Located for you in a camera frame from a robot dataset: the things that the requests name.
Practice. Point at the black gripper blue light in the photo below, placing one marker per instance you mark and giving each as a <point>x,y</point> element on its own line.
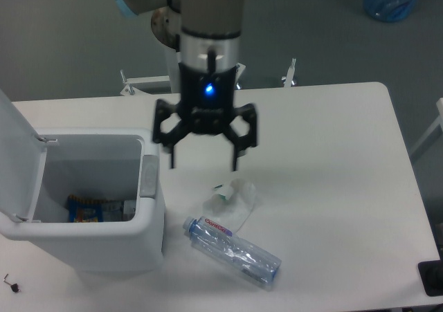
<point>207,104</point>

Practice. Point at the white push-lid trash can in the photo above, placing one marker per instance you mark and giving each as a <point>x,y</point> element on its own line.
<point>41,167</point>

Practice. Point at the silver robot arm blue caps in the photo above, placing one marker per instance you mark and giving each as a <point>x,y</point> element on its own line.
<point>207,38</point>

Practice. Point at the crumpled clear plastic wrapper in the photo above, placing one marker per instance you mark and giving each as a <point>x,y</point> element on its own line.
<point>230,203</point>

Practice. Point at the crushed clear plastic water bottle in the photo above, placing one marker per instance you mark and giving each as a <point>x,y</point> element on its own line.
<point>219,243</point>

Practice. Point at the blue yellow snack packet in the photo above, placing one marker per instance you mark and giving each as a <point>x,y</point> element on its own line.
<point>84,210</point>

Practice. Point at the small black metal key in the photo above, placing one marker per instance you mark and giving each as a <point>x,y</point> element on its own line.
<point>14,287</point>

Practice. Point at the black table-edge clamp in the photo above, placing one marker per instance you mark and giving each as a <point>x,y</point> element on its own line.
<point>431,276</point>

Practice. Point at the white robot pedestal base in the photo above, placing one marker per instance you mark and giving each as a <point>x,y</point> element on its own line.
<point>170,83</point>

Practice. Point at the white furniture frame at right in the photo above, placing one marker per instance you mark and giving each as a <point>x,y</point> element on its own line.
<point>429,137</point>

